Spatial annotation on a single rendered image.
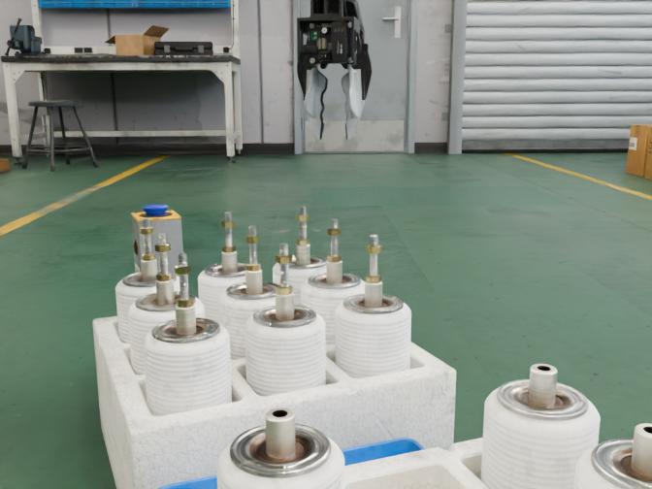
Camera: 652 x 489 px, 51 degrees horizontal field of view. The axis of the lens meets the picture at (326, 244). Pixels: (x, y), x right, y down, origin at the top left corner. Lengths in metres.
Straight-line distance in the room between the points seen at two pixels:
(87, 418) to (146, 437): 0.47
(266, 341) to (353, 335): 0.11
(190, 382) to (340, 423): 0.18
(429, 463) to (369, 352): 0.21
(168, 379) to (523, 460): 0.37
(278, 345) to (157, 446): 0.17
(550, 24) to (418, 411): 5.35
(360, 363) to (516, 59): 5.22
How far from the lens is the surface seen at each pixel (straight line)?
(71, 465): 1.08
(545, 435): 0.60
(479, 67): 5.89
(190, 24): 5.88
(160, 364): 0.76
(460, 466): 0.67
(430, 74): 5.87
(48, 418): 1.23
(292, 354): 0.79
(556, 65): 6.08
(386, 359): 0.85
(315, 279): 0.97
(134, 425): 0.75
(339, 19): 0.87
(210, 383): 0.77
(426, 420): 0.87
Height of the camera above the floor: 0.51
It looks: 13 degrees down
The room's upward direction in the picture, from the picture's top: straight up
